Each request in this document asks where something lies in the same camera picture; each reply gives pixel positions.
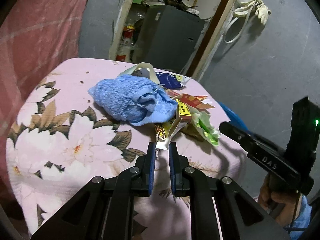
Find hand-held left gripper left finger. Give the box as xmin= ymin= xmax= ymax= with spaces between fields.
xmin=30 ymin=142 xmax=156 ymax=240

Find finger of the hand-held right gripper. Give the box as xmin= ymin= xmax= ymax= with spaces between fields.
xmin=219 ymin=121 xmax=285 ymax=156

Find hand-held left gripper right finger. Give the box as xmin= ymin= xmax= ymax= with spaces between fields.
xmin=168 ymin=142 xmax=291 ymax=240

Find blue plastic bin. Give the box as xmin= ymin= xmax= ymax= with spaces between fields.
xmin=217 ymin=101 xmax=253 ymax=133

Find yellow silver snack wrapper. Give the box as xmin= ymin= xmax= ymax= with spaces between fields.
xmin=154 ymin=119 xmax=181 ymax=160

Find red cardboard pack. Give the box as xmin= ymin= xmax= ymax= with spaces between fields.
xmin=166 ymin=90 xmax=215 ymax=110

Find person's right forearm blue sleeve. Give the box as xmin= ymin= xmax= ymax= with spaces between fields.
xmin=284 ymin=194 xmax=312 ymax=240

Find person's right hand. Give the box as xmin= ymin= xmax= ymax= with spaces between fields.
xmin=257 ymin=177 xmax=304 ymax=228

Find green white crumpled wrapper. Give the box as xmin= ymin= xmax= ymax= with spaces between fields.
xmin=184 ymin=105 xmax=222 ymax=147

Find yellow red small carton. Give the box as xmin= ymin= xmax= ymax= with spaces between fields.
xmin=175 ymin=99 xmax=193 ymax=131

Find blue terry towel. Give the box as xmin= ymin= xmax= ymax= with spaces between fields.
xmin=87 ymin=74 xmax=178 ymax=127

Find blue snack wrapper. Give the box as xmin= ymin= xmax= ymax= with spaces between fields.
xmin=154 ymin=70 xmax=192 ymax=91

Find cream paper bag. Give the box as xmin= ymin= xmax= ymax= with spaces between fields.
xmin=117 ymin=62 xmax=163 ymax=88

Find grey refrigerator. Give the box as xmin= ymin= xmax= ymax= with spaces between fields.
xmin=138 ymin=4 xmax=206 ymax=73

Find red label plastic bottle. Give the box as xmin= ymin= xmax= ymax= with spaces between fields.
xmin=116 ymin=25 xmax=135 ymax=63

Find white work gloves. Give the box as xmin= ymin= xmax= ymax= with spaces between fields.
xmin=234 ymin=0 xmax=272 ymax=25

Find dark metal pan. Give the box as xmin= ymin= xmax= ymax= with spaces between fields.
xmin=162 ymin=0 xmax=198 ymax=10

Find red checked cloth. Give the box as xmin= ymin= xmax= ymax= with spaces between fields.
xmin=0 ymin=0 xmax=89 ymax=200

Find white hose loop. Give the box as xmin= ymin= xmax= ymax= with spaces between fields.
xmin=223 ymin=4 xmax=253 ymax=44

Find wooden door frame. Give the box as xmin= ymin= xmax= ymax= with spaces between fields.
xmin=109 ymin=0 xmax=245 ymax=81

